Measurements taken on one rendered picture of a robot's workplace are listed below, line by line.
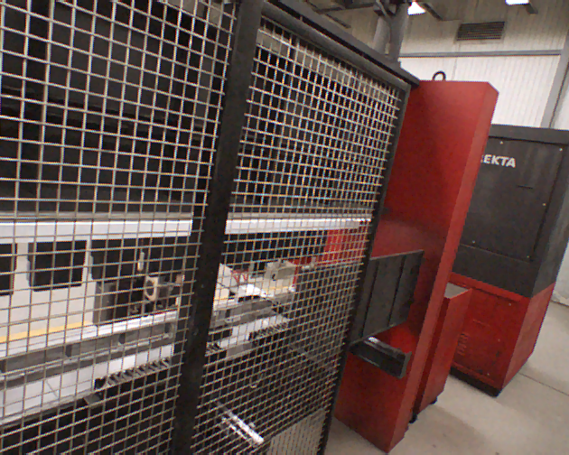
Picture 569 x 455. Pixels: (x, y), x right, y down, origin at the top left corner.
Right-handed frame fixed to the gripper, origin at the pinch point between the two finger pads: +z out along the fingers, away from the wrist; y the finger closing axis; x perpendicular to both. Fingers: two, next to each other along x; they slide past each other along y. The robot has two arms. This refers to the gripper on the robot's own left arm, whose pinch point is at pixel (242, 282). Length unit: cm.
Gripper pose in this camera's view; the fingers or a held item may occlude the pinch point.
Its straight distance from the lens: 219.5
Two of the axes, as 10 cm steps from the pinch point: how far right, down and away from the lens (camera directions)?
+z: 1.7, 9.7, -1.5
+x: -7.2, 2.3, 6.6
